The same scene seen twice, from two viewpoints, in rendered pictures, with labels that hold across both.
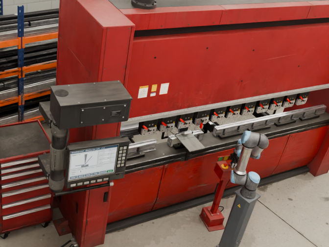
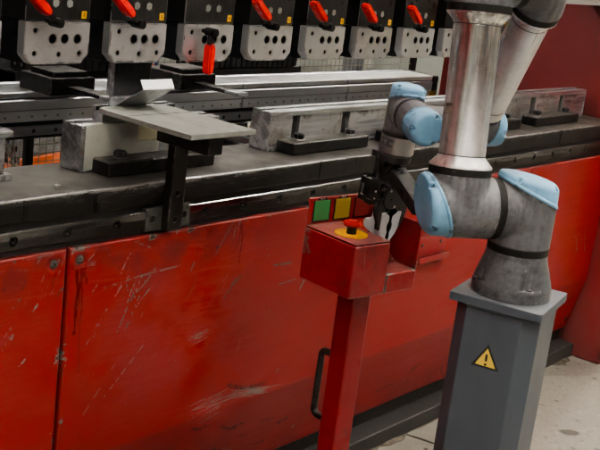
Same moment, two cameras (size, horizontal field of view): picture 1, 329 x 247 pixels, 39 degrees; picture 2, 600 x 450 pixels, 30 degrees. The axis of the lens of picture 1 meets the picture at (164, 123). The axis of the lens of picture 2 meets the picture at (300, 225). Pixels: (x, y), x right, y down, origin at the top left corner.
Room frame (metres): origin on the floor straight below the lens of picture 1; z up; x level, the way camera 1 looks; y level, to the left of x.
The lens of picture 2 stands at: (1.47, 0.04, 1.40)
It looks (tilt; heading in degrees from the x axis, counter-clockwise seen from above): 15 degrees down; 345
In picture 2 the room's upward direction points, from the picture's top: 7 degrees clockwise
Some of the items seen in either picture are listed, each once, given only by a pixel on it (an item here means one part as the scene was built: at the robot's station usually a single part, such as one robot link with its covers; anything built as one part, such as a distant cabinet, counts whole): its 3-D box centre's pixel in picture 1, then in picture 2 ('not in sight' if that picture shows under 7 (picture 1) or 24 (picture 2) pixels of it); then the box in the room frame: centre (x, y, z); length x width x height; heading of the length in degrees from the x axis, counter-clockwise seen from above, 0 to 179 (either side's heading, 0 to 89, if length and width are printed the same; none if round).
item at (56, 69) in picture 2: not in sight; (79, 86); (3.91, -0.10, 1.01); 0.26 x 0.12 x 0.05; 37
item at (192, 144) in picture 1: (190, 141); (177, 120); (3.66, -0.28, 1.00); 0.26 x 0.18 x 0.01; 37
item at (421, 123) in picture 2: (242, 152); (427, 123); (3.60, -0.78, 1.04); 0.11 x 0.11 x 0.08; 0
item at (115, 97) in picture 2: (183, 128); (129, 81); (3.77, -0.19, 1.05); 0.10 x 0.02 x 0.10; 127
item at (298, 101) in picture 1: (300, 96); not in sight; (4.71, -1.45, 1.18); 0.15 x 0.09 x 0.17; 127
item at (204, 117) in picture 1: (200, 115); (195, 20); (3.88, -0.33, 1.18); 0.15 x 0.09 x 0.17; 127
